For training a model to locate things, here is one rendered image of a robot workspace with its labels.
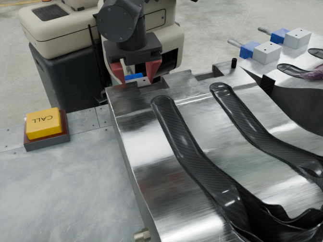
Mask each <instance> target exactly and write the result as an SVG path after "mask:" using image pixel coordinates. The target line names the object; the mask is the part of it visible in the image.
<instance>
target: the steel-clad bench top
mask: <svg viewBox="0 0 323 242"><path fill-rule="evenodd" d="M66 115H67V120H68V128H69V135H70V141H69V142H65V143H61V144H57V145H52V146H48V147H45V148H41V149H37V150H33V151H29V152H27V151H26V149H25V147H24V123H23V124H19V125H15V126H11V127H6V128H2V129H0V242H135V240H134V236H133V234H134V233H137V232H140V231H141V230H142V229H144V228H145V226H144V223H143V220H142V217H141V213H140V211H139V207H138V204H137V201H136V197H135V194H134V191H133V188H132V185H131V182H130V179H129V176H128V172H127V169H126V166H125V163H124V159H123V156H122V153H121V150H120V147H119V144H118V141H117V137H116V134H115V131H114V128H113V125H112V120H111V115H110V110H109V105H108V104H107V105H102V106H98V107H94V108H89V109H84V110H80V111H76V112H71V113H67V114H66Z"/></svg>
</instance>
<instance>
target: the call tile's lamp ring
mask: <svg viewBox="0 0 323 242"><path fill-rule="evenodd" d="M59 112H61V116H62V127H63V132H62V133H57V134H53V135H48V136H44V137H41V138H37V139H33V140H28V136H27V134H26V118H25V122H24V145H25V144H28V143H32V142H36V141H40V140H44V139H49V138H53V137H56V136H60V135H64V134H67V127H66V120H65V113H64V109H61V110H59Z"/></svg>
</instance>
